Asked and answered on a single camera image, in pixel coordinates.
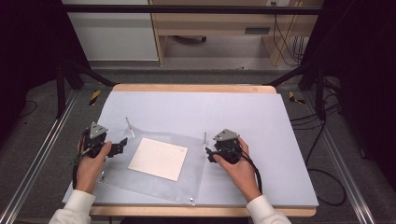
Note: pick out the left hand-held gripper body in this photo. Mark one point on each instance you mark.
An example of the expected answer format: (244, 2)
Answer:
(95, 143)

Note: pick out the black metal stand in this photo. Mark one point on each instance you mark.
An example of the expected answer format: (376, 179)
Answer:
(311, 77)
(67, 77)

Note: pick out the clear acrylic picture frame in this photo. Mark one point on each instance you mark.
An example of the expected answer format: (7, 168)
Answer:
(124, 175)

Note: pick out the aluminium floor rail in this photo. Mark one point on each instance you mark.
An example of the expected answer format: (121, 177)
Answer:
(37, 155)
(342, 168)

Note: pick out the white table mat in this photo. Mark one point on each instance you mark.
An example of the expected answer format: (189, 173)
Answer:
(249, 115)

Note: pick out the wooden desk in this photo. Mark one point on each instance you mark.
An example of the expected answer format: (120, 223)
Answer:
(218, 23)

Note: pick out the person's right hand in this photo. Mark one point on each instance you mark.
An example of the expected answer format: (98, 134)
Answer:
(241, 174)

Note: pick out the yellow clamp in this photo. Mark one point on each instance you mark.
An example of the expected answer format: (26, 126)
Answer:
(294, 98)
(95, 97)

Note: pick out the white cabinet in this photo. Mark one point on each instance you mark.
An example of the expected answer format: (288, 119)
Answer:
(115, 37)

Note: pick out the person's left hand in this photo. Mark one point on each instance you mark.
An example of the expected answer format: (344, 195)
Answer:
(90, 169)

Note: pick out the yellow clamp left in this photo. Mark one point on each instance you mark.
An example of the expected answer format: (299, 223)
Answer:
(95, 97)

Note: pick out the black horizontal crossbar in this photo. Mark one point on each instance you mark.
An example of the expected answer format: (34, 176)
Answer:
(186, 9)

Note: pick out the grey label on desk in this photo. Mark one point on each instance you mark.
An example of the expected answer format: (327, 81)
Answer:
(257, 30)

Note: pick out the picture card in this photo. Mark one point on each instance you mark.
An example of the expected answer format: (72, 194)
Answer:
(158, 159)

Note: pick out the yellow clamp right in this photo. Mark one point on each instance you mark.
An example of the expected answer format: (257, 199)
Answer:
(294, 98)

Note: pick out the black curtain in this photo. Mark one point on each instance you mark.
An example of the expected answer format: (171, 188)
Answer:
(28, 62)
(364, 77)

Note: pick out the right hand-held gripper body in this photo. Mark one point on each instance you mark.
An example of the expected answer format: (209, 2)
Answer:
(229, 146)

